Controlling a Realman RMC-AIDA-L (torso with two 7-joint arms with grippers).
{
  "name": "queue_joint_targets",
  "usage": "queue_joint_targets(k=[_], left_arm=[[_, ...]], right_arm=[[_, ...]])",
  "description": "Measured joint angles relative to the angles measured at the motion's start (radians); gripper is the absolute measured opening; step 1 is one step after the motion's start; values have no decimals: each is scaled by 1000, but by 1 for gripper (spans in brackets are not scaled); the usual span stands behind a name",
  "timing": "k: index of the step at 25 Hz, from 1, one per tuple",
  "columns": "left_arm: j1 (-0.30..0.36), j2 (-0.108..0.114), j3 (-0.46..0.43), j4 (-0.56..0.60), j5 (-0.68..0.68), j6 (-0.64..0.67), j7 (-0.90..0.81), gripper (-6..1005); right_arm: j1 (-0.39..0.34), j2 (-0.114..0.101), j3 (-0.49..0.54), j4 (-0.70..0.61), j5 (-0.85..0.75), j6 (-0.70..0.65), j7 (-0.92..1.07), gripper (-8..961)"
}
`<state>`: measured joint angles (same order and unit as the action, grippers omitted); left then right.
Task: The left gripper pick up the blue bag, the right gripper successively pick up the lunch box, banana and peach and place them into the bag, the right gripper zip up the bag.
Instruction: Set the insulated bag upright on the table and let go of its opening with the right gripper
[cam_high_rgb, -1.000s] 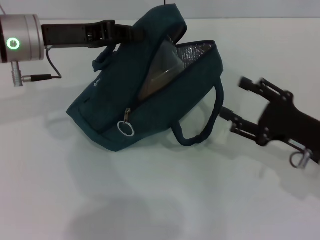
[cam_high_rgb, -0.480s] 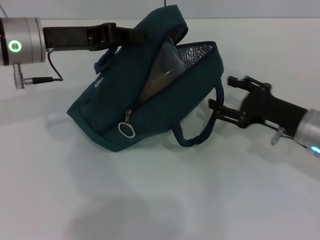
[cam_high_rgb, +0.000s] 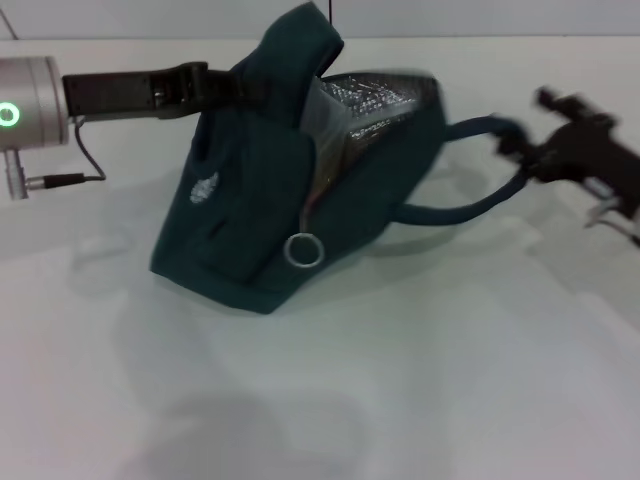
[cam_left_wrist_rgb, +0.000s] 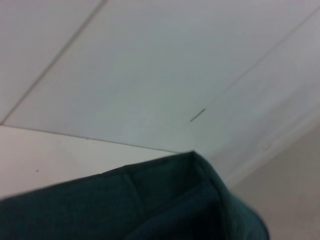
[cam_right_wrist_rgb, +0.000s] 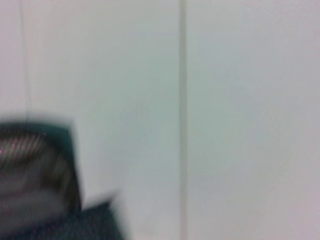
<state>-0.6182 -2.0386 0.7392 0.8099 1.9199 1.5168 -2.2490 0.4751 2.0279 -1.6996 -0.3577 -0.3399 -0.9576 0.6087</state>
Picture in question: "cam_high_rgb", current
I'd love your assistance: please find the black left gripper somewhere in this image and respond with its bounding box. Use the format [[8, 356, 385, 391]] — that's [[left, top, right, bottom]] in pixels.
[[60, 60, 267, 122]]

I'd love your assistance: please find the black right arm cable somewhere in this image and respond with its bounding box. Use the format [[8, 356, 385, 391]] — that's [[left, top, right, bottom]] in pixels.
[[583, 177, 627, 231]]

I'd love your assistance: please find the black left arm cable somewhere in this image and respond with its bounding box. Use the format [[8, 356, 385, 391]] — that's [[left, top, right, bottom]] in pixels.
[[24, 117, 108, 190]]

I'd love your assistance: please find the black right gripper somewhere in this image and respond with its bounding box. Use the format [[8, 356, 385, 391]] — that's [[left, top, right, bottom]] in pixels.
[[492, 86, 640, 222]]

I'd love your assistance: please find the dark teal fabric lunch bag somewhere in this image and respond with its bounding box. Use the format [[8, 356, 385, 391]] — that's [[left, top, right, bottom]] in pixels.
[[149, 1, 532, 318]]

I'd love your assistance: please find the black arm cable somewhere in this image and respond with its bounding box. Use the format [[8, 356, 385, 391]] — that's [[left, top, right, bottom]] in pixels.
[[24, 117, 108, 190], [583, 177, 627, 231]]

